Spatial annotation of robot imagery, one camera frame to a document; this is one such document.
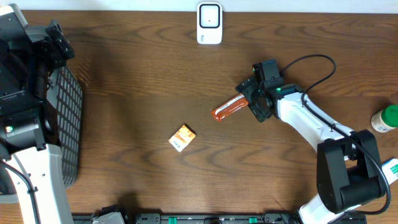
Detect red Top chocolate bar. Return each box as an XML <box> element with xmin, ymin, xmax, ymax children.
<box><xmin>211</xmin><ymin>93</ymin><xmax>249</xmax><ymax>122</ymax></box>

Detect small orange snack box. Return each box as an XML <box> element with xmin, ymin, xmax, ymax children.
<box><xmin>169</xmin><ymin>124</ymin><xmax>196</xmax><ymax>152</ymax></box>

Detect green lid jar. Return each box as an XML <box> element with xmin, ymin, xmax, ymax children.
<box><xmin>371</xmin><ymin>105</ymin><xmax>398</xmax><ymax>133</ymax></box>

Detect white green carton box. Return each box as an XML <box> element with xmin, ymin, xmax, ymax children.
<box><xmin>382</xmin><ymin>158</ymin><xmax>398</xmax><ymax>185</ymax></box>

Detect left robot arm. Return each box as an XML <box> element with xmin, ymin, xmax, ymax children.
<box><xmin>1</xmin><ymin>4</ymin><xmax>75</xmax><ymax>223</ymax></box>

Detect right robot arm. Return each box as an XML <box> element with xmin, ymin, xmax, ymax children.
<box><xmin>236</xmin><ymin>60</ymin><xmax>391</xmax><ymax>223</ymax></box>

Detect white barcode scanner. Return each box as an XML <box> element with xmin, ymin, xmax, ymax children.
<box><xmin>197</xmin><ymin>2</ymin><xmax>223</xmax><ymax>45</ymax></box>

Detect grey plastic basket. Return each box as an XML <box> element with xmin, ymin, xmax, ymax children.
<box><xmin>47</xmin><ymin>66</ymin><xmax>83</xmax><ymax>188</ymax></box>

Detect black mounting rail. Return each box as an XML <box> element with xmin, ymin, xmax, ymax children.
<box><xmin>72</xmin><ymin>212</ymin><xmax>301</xmax><ymax>224</ymax></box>

